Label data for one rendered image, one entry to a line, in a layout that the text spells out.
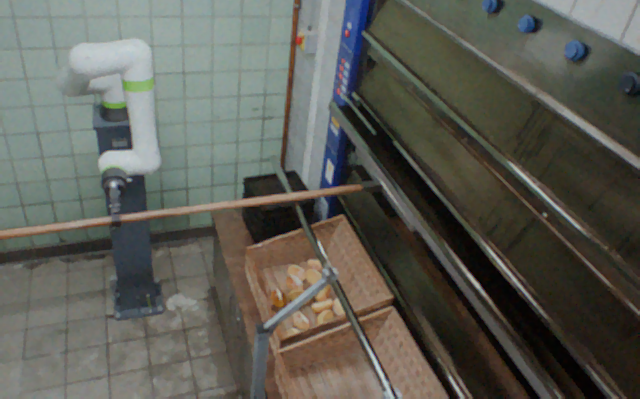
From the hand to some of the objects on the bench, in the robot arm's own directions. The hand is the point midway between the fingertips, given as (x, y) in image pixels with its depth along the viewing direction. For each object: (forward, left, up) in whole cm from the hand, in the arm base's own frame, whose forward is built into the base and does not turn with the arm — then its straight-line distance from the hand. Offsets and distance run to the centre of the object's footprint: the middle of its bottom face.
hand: (116, 219), depth 187 cm
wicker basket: (+60, +76, -60) cm, 114 cm away
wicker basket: (+1, +77, -60) cm, 97 cm away
